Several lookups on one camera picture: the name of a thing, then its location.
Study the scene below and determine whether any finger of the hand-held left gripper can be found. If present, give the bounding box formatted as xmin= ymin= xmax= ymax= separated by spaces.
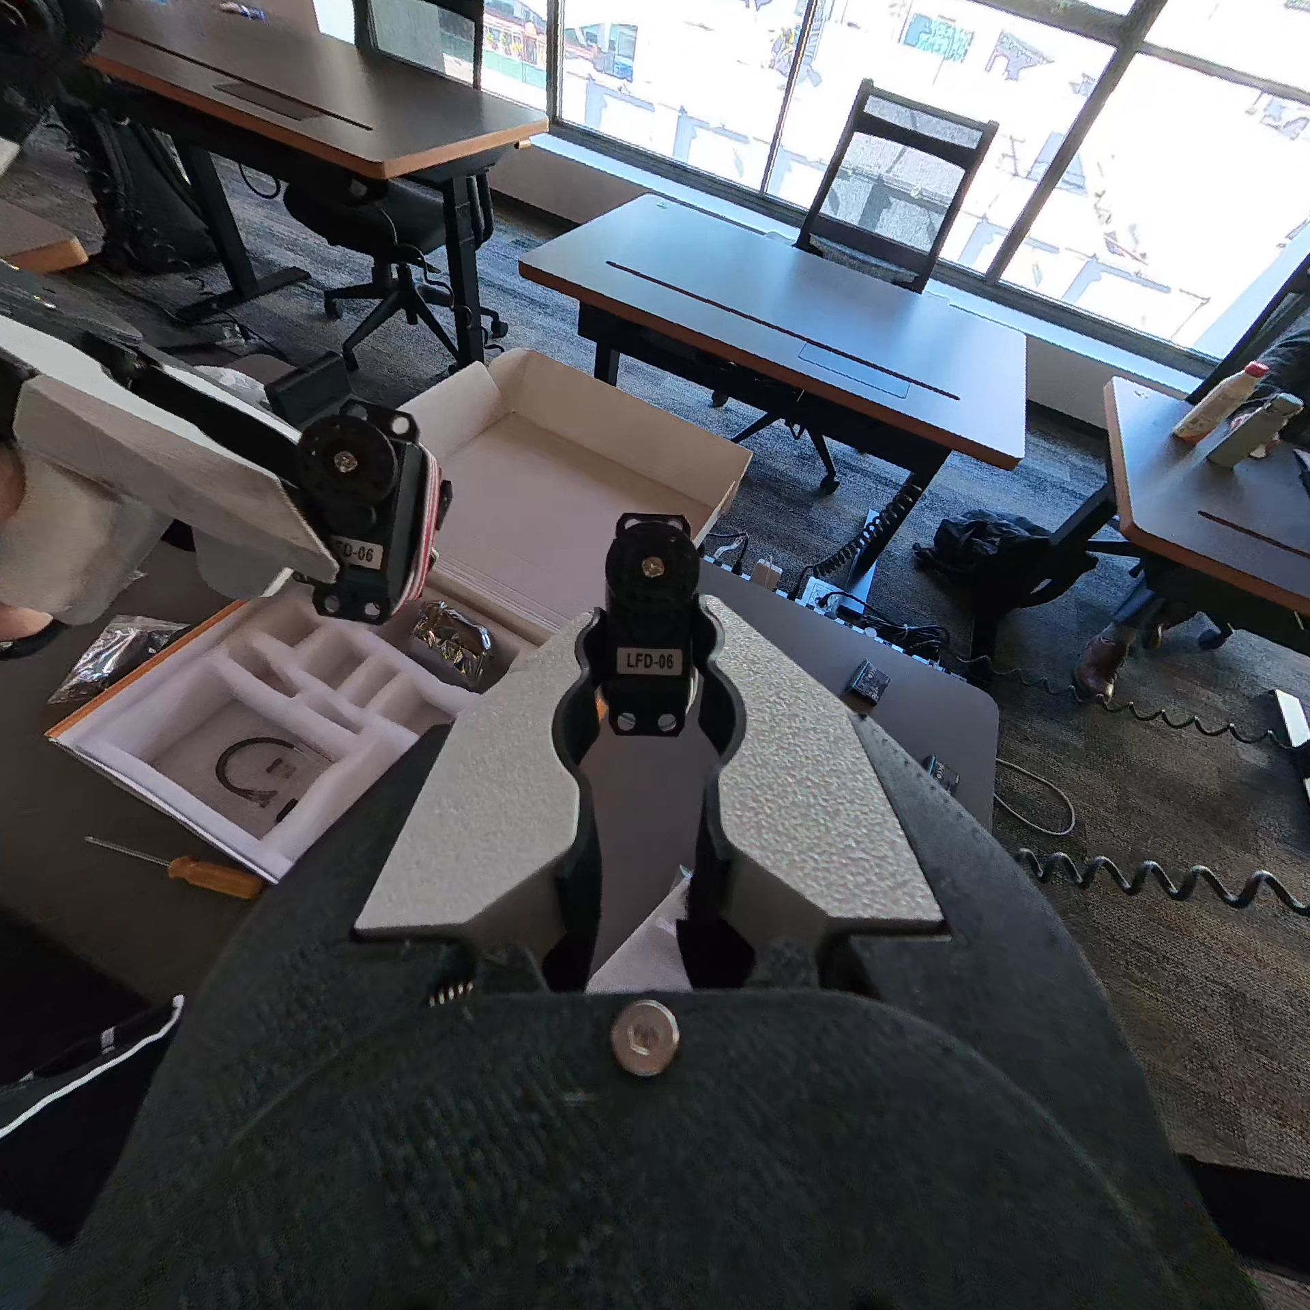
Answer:
xmin=0 ymin=313 xmax=141 ymax=380
xmin=12 ymin=338 xmax=343 ymax=602

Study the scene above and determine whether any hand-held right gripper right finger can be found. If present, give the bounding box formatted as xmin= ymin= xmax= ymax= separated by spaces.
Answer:
xmin=678 ymin=595 xmax=946 ymax=990

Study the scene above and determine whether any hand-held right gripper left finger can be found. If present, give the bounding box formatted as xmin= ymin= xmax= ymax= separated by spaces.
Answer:
xmin=354 ymin=608 xmax=606 ymax=991

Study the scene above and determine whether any black servo with striped cable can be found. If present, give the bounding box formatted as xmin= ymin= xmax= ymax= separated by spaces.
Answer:
xmin=294 ymin=397 xmax=453 ymax=628
xmin=595 ymin=511 xmax=709 ymax=740

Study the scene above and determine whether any white foam tray insert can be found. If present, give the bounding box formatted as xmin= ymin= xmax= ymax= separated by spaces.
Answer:
xmin=76 ymin=591 xmax=485 ymax=873

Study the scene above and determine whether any white and orange cardboard box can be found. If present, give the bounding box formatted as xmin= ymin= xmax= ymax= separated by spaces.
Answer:
xmin=45 ymin=347 xmax=754 ymax=885

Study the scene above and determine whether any person's left hand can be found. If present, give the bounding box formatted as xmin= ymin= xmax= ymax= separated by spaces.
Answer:
xmin=0 ymin=447 xmax=65 ymax=658

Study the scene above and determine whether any crumpled grey plastic bag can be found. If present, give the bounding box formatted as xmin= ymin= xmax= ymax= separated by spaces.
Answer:
xmin=194 ymin=360 xmax=276 ymax=413

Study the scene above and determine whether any silver foil bag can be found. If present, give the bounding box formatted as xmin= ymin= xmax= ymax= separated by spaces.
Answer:
xmin=45 ymin=611 xmax=193 ymax=708
xmin=407 ymin=600 xmax=497 ymax=687

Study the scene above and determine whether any black adapter block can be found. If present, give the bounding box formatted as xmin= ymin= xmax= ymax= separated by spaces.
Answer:
xmin=266 ymin=350 xmax=350 ymax=427

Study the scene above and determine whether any black backpack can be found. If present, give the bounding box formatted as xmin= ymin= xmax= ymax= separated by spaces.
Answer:
xmin=59 ymin=96 xmax=218 ymax=276

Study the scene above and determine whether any white power strip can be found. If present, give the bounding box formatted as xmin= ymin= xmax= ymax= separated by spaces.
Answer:
xmin=754 ymin=555 xmax=985 ymax=669

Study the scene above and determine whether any black office chair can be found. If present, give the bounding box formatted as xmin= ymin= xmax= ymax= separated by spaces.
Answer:
xmin=711 ymin=372 xmax=856 ymax=497
xmin=282 ymin=171 xmax=510 ymax=371

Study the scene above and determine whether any black bag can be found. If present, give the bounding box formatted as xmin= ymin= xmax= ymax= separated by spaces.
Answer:
xmin=912 ymin=510 xmax=1088 ymax=617

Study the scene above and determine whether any person's striped black shirt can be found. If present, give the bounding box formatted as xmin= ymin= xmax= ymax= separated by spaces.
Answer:
xmin=0 ymin=995 xmax=187 ymax=1244

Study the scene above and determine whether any white bottle with red cap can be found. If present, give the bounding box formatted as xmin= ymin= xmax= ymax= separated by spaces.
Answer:
xmin=1172 ymin=360 xmax=1271 ymax=444

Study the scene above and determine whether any grey bottle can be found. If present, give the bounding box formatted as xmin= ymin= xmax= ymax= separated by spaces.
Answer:
xmin=1205 ymin=393 xmax=1305 ymax=469

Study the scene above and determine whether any black mesh-back chair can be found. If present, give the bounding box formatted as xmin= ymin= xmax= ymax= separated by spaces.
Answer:
xmin=793 ymin=78 xmax=1001 ymax=294

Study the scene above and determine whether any white cable loop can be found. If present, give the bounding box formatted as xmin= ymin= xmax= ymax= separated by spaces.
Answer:
xmin=993 ymin=754 xmax=1077 ymax=837

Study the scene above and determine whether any short black cable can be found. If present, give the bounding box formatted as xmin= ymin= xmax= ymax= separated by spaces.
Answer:
xmin=212 ymin=734 xmax=308 ymax=823

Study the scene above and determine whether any orange-handled screwdriver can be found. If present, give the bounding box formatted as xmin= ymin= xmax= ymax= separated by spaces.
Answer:
xmin=84 ymin=834 xmax=268 ymax=901

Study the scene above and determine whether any black coiled cable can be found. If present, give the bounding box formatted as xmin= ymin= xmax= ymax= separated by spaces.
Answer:
xmin=1015 ymin=846 xmax=1310 ymax=913
xmin=976 ymin=659 xmax=1285 ymax=747
xmin=806 ymin=478 xmax=924 ymax=586

